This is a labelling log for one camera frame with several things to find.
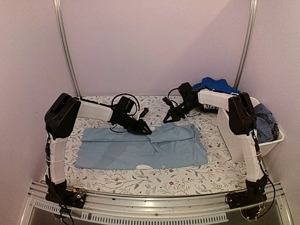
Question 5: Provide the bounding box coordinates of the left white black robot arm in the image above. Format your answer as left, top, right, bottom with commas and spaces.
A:
45, 93, 152, 203

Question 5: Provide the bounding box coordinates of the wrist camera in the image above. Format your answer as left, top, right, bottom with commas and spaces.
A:
162, 97, 174, 107
135, 107, 149, 120

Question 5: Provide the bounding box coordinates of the left aluminium frame post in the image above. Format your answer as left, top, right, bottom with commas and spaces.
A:
53, 0, 82, 97

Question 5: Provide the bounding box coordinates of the aluminium frame post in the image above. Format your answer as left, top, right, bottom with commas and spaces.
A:
234, 0, 258, 89
53, 0, 82, 97

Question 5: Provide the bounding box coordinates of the left black cable loop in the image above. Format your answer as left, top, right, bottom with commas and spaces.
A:
111, 93, 141, 117

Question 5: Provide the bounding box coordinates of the right aluminium frame post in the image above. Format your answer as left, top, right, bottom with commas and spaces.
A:
234, 0, 258, 89

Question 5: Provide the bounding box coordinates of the dark blue checkered garment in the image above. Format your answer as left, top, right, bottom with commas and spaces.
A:
254, 103, 279, 143

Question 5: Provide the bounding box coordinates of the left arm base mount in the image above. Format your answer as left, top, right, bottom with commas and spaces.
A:
45, 181, 86, 209

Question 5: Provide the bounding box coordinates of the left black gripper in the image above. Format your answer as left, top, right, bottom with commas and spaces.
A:
120, 113, 152, 135

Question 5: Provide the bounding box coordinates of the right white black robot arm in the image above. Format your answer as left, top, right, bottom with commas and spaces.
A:
163, 82, 268, 204

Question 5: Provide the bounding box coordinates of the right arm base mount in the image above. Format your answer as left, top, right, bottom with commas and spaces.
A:
225, 176, 268, 209

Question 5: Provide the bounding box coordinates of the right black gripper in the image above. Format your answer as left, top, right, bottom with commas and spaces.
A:
164, 100, 198, 123

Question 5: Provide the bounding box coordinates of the dark green printed garment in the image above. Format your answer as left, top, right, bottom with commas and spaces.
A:
198, 104, 218, 114

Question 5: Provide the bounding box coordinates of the white plastic laundry basket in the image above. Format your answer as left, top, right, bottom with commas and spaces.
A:
217, 108, 285, 163

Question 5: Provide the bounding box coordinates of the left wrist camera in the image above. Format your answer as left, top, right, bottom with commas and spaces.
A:
135, 107, 149, 120

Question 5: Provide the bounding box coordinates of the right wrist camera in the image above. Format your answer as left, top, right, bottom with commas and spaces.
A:
162, 97, 174, 107

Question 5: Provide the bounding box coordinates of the blue pleated skirt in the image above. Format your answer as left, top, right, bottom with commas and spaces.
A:
192, 77, 241, 94

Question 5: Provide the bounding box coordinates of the light blue shirt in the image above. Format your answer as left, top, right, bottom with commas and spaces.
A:
75, 123, 208, 170

